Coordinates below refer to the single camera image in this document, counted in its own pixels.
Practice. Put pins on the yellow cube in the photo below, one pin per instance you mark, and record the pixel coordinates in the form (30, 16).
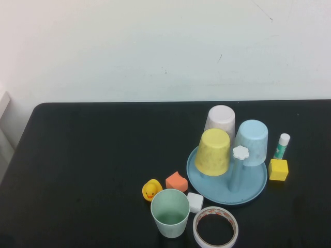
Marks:
(278, 170)

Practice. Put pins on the blue marbled cup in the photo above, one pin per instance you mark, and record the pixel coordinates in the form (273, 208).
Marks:
(254, 139)

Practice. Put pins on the green white glue stick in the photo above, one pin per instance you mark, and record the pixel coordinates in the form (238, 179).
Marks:
(282, 147)

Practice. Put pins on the blue cup stand tray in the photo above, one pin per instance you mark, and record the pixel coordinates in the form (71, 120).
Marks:
(219, 191)

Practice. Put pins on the pink marbled cup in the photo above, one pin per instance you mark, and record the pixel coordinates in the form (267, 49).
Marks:
(219, 116)

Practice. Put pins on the green marbled cup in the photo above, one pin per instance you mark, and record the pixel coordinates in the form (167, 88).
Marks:
(168, 230)

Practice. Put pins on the orange cube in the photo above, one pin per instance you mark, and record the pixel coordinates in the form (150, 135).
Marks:
(175, 182)

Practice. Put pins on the yellow marbled cup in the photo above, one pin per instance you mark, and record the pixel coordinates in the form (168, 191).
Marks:
(212, 155)

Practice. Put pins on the white cube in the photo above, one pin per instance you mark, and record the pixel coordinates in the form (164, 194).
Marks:
(195, 203)

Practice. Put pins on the white tape roll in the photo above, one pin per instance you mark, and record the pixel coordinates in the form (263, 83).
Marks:
(214, 210)

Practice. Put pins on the yellow rubber duck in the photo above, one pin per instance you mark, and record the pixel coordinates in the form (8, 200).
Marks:
(151, 189)

